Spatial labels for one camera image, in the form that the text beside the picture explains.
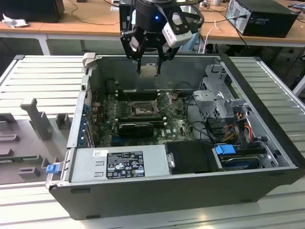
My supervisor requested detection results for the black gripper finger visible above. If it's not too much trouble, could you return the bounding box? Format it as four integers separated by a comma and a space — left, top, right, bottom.
120, 29, 145, 73
156, 46, 179, 75

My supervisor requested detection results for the silver CPU plate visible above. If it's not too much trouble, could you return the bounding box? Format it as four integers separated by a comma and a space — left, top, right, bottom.
139, 63, 159, 78

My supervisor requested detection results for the metal socket cover frame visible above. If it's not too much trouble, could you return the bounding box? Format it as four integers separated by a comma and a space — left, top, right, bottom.
153, 92, 174, 112

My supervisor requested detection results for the CPU socket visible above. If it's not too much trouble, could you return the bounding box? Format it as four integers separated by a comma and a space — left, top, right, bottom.
129, 101, 160, 117

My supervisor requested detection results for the small black computer tower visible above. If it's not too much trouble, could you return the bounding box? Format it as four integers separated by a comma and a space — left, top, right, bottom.
119, 3, 136, 33

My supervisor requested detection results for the black cylindrical component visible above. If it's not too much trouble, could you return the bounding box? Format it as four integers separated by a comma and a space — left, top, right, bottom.
105, 79, 117, 93

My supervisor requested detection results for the pale blue teach pendant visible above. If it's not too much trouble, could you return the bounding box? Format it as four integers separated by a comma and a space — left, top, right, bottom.
183, 31, 201, 53

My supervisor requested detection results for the grey plastic case latch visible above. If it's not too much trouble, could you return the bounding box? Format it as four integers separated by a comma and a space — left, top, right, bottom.
82, 52, 98, 70

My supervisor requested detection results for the grey metal drive cage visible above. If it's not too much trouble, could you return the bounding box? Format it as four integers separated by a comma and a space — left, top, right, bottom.
192, 63, 251, 120

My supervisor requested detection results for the green motherboard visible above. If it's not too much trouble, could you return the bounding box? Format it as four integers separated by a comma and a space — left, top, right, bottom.
95, 92, 198, 147

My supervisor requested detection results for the low-profile graphics card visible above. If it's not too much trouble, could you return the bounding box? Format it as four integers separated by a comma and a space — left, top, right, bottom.
118, 123, 155, 138

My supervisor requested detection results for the silver shroud latch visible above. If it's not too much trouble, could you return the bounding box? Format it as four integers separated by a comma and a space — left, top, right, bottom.
166, 154, 176, 169

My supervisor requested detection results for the black plastic shroud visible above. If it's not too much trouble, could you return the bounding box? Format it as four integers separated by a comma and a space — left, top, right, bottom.
164, 140, 224, 175

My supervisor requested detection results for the black power supply label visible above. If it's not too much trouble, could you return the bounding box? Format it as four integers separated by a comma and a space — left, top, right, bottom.
106, 150, 145, 179

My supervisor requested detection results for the blue disk carrier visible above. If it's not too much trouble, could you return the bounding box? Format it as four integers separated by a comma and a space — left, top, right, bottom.
214, 144, 236, 163

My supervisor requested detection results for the grey power supply unit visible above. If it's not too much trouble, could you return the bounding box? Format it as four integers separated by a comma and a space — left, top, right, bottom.
61, 144, 173, 184

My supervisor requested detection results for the large black box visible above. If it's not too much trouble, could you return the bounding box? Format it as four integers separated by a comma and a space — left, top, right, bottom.
0, 0, 65, 24

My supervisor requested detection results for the black desktop computer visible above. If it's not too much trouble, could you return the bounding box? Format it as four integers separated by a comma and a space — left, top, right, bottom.
225, 0, 300, 39

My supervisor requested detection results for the hard disk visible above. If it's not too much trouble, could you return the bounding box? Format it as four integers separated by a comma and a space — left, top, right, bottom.
219, 155, 262, 171

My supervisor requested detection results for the black PC case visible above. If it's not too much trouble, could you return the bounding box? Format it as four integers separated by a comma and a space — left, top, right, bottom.
45, 53, 301, 221

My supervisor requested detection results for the crumpled white paper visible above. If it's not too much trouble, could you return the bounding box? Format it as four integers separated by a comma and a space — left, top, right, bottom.
1, 13, 30, 29

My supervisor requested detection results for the grey parts rack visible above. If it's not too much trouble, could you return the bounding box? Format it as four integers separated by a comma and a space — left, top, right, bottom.
0, 97, 74, 187

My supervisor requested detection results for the white table leg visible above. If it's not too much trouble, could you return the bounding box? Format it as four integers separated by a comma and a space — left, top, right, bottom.
292, 76, 305, 96

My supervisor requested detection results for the metal disk bay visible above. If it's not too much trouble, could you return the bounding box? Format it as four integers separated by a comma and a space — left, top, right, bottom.
212, 137, 281, 171

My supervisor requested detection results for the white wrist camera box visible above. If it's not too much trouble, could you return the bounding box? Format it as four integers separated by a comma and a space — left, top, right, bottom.
162, 22, 194, 48

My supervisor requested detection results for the white cable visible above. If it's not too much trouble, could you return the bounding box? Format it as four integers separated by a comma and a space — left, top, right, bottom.
203, 20, 220, 53

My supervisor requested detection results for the yellow red wire bundle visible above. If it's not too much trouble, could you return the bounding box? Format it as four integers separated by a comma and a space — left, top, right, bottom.
224, 112, 254, 144

